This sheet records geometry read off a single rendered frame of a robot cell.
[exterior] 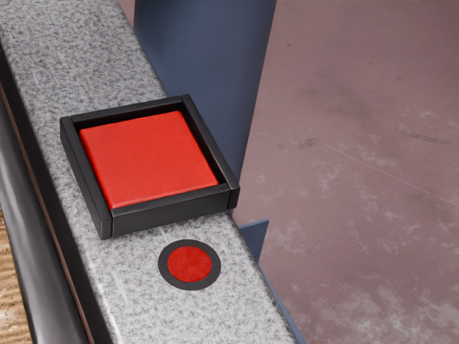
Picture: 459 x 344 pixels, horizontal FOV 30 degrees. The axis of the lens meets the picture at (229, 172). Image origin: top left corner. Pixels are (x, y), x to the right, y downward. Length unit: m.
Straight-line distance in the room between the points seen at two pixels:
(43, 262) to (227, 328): 0.09
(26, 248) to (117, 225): 0.05
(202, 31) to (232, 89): 0.11
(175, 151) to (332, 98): 1.51
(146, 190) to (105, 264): 0.04
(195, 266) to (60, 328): 0.07
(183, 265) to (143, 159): 0.06
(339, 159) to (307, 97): 0.19
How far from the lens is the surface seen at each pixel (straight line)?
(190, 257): 0.43
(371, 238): 1.70
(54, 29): 0.56
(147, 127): 0.48
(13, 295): 0.39
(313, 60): 2.05
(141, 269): 0.43
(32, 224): 0.44
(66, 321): 0.41
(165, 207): 0.43
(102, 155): 0.46
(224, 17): 0.97
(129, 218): 0.43
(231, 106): 1.07
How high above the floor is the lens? 1.26
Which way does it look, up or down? 46 degrees down
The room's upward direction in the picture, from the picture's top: 11 degrees clockwise
